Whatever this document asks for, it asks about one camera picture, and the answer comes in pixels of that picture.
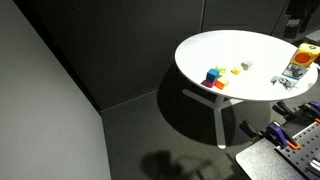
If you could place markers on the lime green block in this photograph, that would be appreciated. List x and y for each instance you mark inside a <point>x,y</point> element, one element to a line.
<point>221,70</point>

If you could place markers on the black white patterned object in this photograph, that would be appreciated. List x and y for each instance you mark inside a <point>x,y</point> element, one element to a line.
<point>287,83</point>

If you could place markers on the white round table base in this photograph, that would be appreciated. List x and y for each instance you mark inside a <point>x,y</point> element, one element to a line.
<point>218,116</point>

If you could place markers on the purple orange spring clamp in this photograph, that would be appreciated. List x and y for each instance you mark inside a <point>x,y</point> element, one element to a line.
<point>280,133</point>

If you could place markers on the blue white picture box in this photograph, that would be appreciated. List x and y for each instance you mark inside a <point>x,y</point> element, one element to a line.
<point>295,71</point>

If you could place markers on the large orange fabric number cube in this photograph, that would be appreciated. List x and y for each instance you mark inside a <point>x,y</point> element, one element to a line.
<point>303,57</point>

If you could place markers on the yellow ball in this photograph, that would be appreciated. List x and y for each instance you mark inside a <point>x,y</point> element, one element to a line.
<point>236,70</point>

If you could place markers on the magenta block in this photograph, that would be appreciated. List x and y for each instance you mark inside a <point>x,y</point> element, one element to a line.
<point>208,83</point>

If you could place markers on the small gray object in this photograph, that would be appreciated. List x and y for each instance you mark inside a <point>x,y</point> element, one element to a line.
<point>274,80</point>

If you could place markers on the purple black spring clamp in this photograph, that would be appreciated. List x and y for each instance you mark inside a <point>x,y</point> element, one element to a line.
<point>311,108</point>

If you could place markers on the small metallic fixture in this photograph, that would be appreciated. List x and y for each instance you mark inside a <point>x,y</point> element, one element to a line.
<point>314,166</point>

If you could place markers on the dark background equipment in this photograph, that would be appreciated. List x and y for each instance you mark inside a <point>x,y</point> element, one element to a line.
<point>296,16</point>

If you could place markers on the gray cube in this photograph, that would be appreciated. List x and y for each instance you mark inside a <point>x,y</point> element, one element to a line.
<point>246,65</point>

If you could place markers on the blue block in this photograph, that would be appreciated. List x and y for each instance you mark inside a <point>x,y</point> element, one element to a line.
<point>212,74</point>

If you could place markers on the orange block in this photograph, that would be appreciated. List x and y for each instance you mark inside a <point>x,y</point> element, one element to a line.
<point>221,83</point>

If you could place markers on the gray metal plate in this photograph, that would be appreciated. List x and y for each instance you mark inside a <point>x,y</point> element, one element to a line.
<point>260,161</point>

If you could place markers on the black perforated board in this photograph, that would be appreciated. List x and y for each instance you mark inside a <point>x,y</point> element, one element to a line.
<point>305,146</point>

